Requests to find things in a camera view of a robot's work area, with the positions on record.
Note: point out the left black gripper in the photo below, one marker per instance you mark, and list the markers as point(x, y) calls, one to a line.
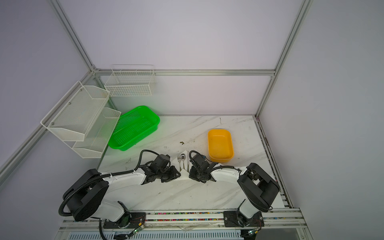
point(173, 174)

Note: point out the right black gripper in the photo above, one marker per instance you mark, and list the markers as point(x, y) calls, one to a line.
point(191, 174)

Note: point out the white paper napkin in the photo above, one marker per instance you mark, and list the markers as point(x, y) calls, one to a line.
point(185, 172)

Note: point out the silver spoon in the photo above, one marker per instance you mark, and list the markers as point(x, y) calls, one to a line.
point(183, 157)

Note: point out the silver fork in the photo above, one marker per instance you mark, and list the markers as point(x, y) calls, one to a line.
point(179, 162)

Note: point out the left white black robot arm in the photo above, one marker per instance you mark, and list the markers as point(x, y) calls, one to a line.
point(86, 197)

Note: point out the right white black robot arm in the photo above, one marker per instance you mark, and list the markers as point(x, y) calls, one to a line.
point(258, 186)

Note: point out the yellow plastic tray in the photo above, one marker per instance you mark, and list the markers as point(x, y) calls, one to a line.
point(220, 145)

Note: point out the green plastic basket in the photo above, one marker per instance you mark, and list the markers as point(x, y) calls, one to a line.
point(133, 127)

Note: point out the lower white mesh shelf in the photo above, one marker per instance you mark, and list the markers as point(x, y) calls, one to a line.
point(98, 137)

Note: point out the white mesh shelf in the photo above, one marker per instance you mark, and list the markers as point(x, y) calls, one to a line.
point(72, 118)
point(98, 137)

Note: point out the upper white mesh shelf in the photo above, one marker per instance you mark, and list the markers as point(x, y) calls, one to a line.
point(72, 118)

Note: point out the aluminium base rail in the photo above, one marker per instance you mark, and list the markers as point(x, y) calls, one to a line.
point(281, 224)

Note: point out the white wire wall basket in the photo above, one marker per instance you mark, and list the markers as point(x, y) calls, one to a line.
point(131, 81)

